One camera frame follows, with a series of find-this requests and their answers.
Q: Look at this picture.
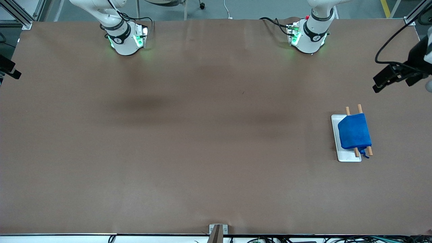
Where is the black left base cable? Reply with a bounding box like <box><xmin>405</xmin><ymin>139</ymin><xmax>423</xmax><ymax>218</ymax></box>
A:
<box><xmin>259</xmin><ymin>17</ymin><xmax>291</xmax><ymax>37</ymax></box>

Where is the black right base cable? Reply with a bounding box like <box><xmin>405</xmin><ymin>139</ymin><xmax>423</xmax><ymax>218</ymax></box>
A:
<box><xmin>127</xmin><ymin>13</ymin><xmax>155</xmax><ymax>26</ymax></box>

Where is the black base cable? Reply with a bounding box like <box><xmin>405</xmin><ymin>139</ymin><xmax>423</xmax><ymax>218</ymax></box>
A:
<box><xmin>127</xmin><ymin>13</ymin><xmax>155</xmax><ymax>26</ymax></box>
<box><xmin>259</xmin><ymin>17</ymin><xmax>291</xmax><ymax>37</ymax></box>

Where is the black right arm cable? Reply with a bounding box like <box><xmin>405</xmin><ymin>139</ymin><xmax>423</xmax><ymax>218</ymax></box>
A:
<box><xmin>104</xmin><ymin>0</ymin><xmax>130</xmax><ymax>26</ymax></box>

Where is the white floor cable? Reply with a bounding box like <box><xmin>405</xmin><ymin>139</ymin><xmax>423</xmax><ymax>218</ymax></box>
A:
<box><xmin>223</xmin><ymin>0</ymin><xmax>234</xmax><ymax>20</ymax></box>

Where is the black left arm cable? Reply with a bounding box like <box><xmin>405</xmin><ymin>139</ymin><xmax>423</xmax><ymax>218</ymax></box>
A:
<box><xmin>375</xmin><ymin>13</ymin><xmax>432</xmax><ymax>65</ymax></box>

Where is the grey chair base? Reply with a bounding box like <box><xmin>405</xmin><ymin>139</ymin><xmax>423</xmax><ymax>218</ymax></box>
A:
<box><xmin>135</xmin><ymin>0</ymin><xmax>206</xmax><ymax>21</ymax></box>

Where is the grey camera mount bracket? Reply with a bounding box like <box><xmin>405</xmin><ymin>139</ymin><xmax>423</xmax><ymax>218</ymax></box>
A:
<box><xmin>207</xmin><ymin>224</ymin><xmax>228</xmax><ymax>243</ymax></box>

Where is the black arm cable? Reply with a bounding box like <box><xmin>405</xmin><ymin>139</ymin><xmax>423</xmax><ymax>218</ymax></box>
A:
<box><xmin>375</xmin><ymin>13</ymin><xmax>432</xmax><ymax>65</ymax></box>
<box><xmin>104</xmin><ymin>0</ymin><xmax>130</xmax><ymax>26</ymax></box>

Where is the blue microfiber towel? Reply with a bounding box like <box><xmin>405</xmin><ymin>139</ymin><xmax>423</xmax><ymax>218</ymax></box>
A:
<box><xmin>337</xmin><ymin>113</ymin><xmax>373</xmax><ymax>159</ymax></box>

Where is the brown table cover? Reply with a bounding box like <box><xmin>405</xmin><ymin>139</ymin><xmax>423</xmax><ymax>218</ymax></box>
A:
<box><xmin>0</xmin><ymin>17</ymin><xmax>432</xmax><ymax>236</ymax></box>

